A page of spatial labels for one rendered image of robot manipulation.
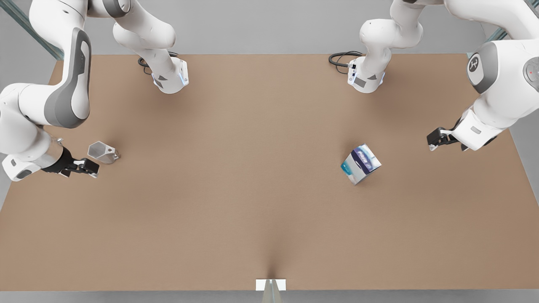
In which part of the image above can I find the silver frame post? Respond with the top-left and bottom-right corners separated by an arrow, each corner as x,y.
261,279 -> 283,303
0,0 -> 64,61
467,0 -> 539,58

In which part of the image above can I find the black cable loop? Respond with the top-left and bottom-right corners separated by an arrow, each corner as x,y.
138,51 -> 179,75
328,51 -> 364,75

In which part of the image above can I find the silver hexagonal metal cup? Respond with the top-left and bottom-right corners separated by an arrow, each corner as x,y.
87,141 -> 121,165

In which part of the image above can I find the white post foot plate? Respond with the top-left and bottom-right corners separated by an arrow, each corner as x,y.
256,279 -> 287,292

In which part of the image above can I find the blue and white carton box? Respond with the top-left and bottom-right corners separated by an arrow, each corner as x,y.
341,144 -> 382,186

